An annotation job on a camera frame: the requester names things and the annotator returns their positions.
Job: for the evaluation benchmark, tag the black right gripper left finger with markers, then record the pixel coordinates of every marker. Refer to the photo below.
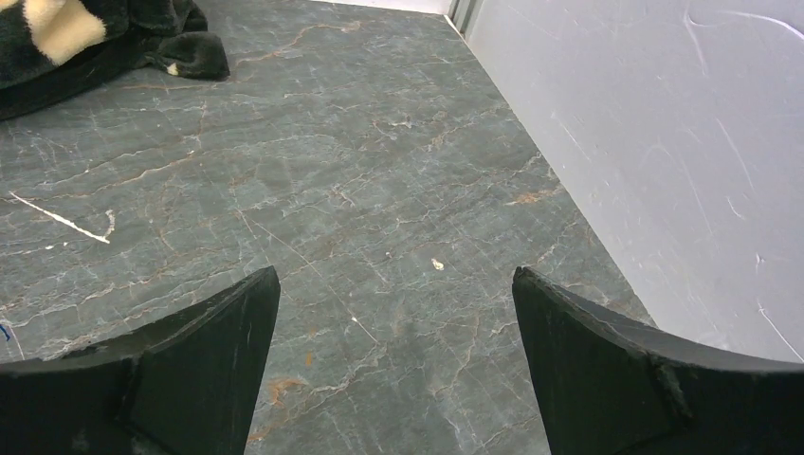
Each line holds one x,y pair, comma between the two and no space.
183,384

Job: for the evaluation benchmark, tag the black floral plush blanket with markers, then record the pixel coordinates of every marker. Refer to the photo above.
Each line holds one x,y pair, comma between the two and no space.
54,50

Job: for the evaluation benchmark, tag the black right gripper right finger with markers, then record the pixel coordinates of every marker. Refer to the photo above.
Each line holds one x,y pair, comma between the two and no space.
609,384

